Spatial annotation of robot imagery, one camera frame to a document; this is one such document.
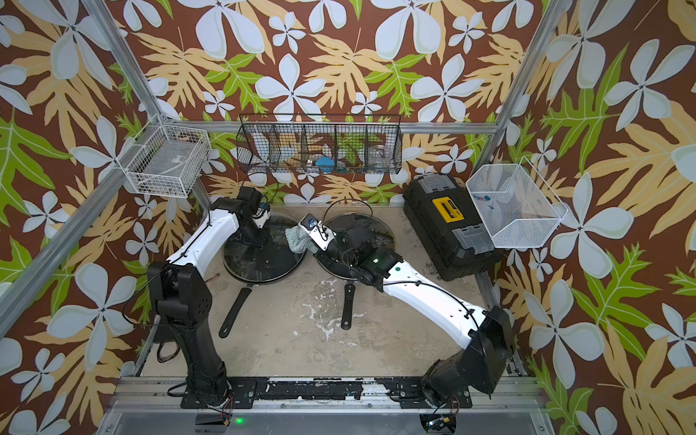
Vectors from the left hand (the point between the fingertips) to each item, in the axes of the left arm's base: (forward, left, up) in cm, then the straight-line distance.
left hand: (261, 238), depth 91 cm
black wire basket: (+32, -20, +16) cm, 41 cm away
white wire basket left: (+16, +29, +20) cm, 38 cm away
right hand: (-10, -20, +14) cm, 27 cm away
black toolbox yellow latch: (+3, -65, +3) cm, 65 cm away
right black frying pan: (-15, -30, -6) cm, 34 cm away
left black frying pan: (-27, +5, -4) cm, 28 cm away
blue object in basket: (+22, -22, +14) cm, 34 cm away
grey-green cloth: (-13, -17, +16) cm, 27 cm away
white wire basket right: (+4, -83, +13) cm, 84 cm away
